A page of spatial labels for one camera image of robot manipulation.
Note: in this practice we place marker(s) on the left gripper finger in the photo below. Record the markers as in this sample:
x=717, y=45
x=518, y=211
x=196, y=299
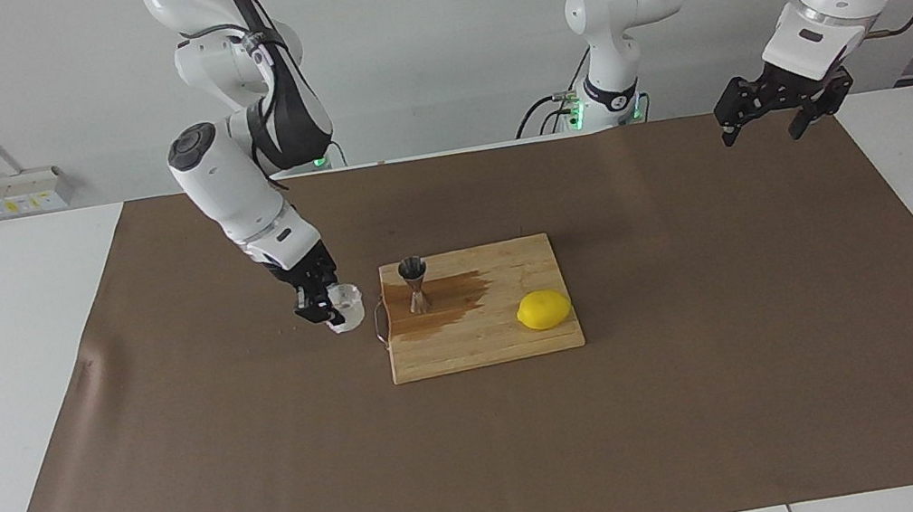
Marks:
x=744, y=103
x=818, y=112

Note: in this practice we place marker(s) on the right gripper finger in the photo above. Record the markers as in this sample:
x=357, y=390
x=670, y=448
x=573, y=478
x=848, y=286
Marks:
x=331, y=279
x=314, y=306

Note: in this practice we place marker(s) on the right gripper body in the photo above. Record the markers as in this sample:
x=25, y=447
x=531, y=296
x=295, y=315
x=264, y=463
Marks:
x=301, y=269

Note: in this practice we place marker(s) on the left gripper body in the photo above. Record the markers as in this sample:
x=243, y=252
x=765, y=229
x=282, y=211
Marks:
x=805, y=87

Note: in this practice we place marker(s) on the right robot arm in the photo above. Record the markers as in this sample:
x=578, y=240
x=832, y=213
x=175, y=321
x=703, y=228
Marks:
x=225, y=183

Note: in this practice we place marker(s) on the metal jigger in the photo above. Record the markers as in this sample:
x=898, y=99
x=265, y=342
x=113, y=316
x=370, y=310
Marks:
x=413, y=272

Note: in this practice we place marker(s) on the wooden cutting board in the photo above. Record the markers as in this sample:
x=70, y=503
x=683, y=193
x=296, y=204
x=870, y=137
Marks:
x=479, y=339

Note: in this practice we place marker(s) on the yellow lemon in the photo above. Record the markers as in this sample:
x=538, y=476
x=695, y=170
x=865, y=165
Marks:
x=544, y=310

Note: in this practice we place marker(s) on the white wall socket box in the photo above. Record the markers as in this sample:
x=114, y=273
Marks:
x=23, y=193

